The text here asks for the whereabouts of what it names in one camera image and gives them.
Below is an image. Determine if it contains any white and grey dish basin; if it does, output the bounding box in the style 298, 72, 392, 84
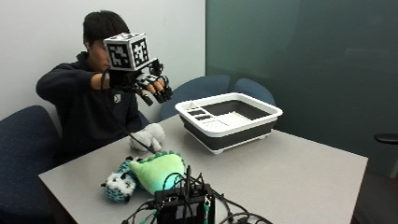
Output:
174, 91, 284, 155

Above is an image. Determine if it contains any thin black glove cable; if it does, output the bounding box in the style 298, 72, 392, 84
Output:
99, 68, 158, 154

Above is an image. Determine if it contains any green cable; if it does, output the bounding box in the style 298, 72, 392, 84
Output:
138, 208, 159, 224

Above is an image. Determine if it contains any blue round-backed chair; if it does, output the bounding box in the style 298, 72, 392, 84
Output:
232, 77, 276, 106
159, 74, 232, 122

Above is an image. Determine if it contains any white cube of black markers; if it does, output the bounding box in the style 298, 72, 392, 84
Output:
102, 32, 159, 72

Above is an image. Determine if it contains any black chair armrest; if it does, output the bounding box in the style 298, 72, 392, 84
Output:
372, 133, 398, 145

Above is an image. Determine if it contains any teal spotted plush owl toy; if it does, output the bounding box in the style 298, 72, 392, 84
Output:
99, 156, 142, 203

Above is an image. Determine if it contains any black looped cable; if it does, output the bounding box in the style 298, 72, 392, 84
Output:
212, 189, 274, 224

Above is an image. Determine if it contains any large blue office chair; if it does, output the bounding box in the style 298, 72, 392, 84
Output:
0, 105, 62, 224

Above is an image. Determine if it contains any black electronics box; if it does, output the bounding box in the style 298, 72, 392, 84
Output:
153, 183, 216, 224

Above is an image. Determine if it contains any the person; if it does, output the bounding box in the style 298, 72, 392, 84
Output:
34, 9, 151, 163

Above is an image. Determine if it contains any green plush dinosaur toy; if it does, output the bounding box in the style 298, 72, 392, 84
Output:
127, 150, 187, 196

